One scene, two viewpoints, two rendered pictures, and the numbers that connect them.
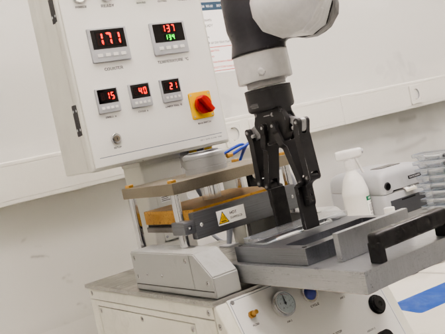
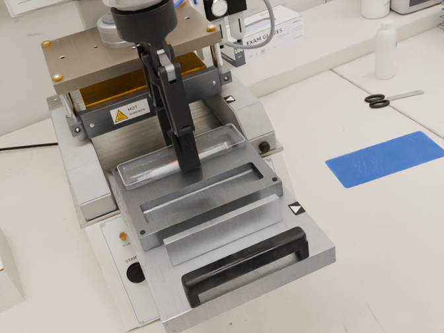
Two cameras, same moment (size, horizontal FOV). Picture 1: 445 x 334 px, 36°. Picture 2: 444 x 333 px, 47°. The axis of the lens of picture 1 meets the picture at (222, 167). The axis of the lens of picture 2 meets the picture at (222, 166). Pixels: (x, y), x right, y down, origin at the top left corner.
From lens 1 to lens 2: 72 cm
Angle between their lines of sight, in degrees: 39
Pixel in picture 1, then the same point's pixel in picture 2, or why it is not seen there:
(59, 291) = not seen: hidden behind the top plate
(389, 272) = (201, 314)
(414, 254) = (244, 289)
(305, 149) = (173, 103)
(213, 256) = (88, 176)
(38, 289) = (38, 63)
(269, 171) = (155, 92)
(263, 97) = (124, 27)
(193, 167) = (104, 39)
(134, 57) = not seen: outside the picture
